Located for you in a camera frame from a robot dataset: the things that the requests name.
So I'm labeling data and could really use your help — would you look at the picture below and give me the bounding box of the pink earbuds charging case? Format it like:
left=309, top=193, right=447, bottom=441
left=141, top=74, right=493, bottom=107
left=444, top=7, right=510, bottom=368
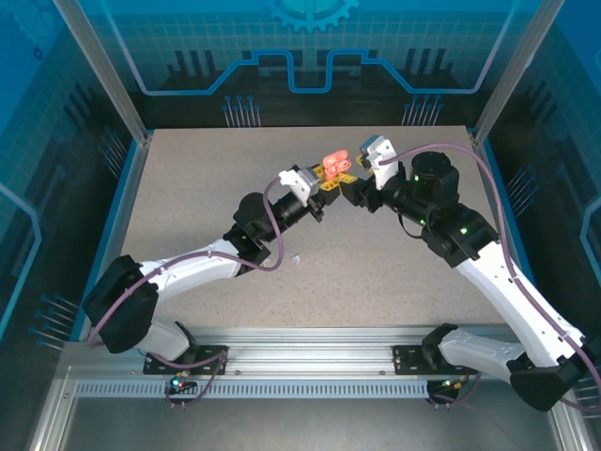
left=322, top=148, right=352, bottom=179

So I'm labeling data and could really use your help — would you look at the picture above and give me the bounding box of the grey metal tray panel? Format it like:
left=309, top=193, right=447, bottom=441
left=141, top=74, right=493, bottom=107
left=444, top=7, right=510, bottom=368
left=27, top=365, right=578, bottom=451

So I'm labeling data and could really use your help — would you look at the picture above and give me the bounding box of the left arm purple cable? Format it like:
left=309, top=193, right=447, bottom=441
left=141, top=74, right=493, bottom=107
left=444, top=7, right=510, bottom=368
left=86, top=178, right=285, bottom=411

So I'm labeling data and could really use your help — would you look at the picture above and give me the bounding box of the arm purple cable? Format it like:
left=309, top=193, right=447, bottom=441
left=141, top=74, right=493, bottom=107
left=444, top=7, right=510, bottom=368
left=86, top=178, right=285, bottom=411
left=378, top=144, right=601, bottom=414

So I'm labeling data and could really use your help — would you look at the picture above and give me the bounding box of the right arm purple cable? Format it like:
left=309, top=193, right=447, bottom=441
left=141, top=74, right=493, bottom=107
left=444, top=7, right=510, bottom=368
left=378, top=144, right=601, bottom=414

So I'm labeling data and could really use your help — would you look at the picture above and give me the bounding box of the aluminium side rail blue edge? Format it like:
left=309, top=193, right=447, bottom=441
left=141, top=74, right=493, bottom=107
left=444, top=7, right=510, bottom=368
left=469, top=131, right=554, bottom=342
left=69, top=131, right=154, bottom=342

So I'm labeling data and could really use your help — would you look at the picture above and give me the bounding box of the aluminium frame post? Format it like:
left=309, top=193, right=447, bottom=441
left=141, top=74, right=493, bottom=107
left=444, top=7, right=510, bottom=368
left=50, top=0, right=154, bottom=145
left=471, top=0, right=556, bottom=145

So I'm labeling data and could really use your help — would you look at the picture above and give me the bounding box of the aluminium mounting rail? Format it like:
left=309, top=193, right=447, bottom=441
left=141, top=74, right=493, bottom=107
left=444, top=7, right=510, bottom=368
left=60, top=327, right=562, bottom=377

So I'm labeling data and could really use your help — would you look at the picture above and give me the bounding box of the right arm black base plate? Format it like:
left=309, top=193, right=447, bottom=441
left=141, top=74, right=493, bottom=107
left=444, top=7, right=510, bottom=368
left=392, top=345, right=479, bottom=377

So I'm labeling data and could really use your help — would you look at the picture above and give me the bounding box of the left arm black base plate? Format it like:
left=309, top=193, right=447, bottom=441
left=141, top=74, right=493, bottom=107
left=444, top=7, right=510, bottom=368
left=143, top=344, right=230, bottom=377

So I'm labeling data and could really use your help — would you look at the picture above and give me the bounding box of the slotted grey cable duct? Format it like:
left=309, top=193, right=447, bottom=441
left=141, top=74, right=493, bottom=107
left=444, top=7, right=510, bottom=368
left=73, top=380, right=432, bottom=400

